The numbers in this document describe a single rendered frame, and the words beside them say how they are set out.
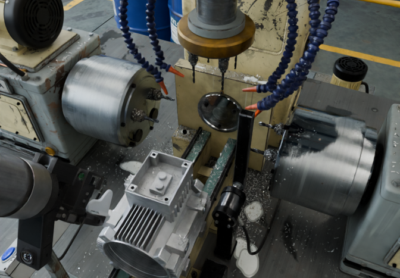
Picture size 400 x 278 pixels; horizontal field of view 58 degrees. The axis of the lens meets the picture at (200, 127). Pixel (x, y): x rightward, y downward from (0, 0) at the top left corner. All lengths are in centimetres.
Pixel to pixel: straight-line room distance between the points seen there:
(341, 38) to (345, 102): 210
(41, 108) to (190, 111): 43
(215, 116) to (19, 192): 74
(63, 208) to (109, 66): 56
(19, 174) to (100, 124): 58
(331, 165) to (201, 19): 43
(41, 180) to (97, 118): 55
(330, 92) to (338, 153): 76
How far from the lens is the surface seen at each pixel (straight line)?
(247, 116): 74
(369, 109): 157
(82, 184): 57
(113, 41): 189
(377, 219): 90
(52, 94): 111
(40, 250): 59
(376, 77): 324
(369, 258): 103
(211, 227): 108
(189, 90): 109
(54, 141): 122
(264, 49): 108
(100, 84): 102
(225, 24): 82
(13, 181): 46
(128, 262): 90
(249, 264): 105
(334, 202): 89
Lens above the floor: 175
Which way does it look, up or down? 45 degrees down
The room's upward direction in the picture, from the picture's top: 1 degrees counter-clockwise
